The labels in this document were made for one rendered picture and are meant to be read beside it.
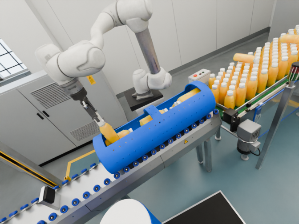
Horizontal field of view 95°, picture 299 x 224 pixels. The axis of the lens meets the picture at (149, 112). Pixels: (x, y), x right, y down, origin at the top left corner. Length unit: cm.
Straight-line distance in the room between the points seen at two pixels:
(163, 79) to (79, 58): 84
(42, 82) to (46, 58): 175
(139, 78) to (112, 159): 78
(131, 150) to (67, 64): 57
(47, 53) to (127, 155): 64
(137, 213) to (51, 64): 77
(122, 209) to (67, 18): 325
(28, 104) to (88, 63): 215
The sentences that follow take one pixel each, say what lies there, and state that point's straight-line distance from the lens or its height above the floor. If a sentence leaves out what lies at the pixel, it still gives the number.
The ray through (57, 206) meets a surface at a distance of 127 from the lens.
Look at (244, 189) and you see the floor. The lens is 197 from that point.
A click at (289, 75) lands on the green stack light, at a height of 119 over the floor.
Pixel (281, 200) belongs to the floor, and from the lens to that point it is 202.
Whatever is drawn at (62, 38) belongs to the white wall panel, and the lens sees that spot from 352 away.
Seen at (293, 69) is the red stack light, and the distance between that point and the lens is 123.
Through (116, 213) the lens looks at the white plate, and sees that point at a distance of 89.
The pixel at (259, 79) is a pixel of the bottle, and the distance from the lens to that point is 150.
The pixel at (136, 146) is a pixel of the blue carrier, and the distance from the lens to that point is 89.
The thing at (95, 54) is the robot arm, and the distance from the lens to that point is 55.
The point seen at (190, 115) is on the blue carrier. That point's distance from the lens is 98.
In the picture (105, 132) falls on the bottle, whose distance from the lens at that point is 87.
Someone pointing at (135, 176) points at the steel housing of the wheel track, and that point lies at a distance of 111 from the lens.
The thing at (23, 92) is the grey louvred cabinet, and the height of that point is 135.
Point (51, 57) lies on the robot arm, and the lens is 69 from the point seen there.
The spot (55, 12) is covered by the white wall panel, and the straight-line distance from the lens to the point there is 351.
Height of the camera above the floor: 180
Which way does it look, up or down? 37 degrees down
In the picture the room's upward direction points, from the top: 21 degrees counter-clockwise
